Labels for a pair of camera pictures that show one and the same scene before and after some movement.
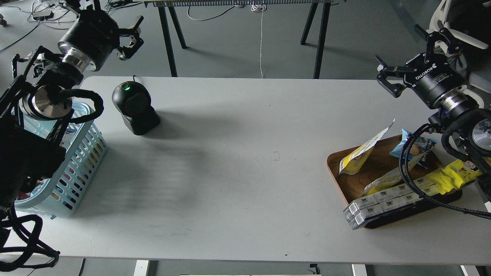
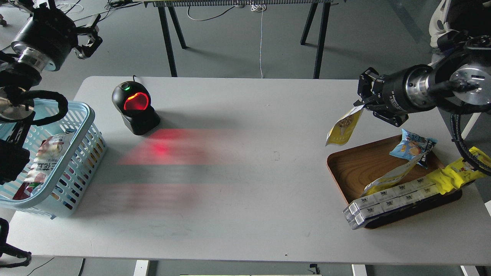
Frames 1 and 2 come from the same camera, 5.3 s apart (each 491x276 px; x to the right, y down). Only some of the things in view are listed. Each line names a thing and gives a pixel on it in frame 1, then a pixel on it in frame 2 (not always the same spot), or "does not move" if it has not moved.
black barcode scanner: x=133 y=102 does not move
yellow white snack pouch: x=353 y=163 -> x=343 y=127
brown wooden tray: x=381 y=161 does not move
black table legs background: x=170 y=4 does not move
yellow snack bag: x=447 y=179 does not move
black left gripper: x=93 y=35 -> x=46 y=39
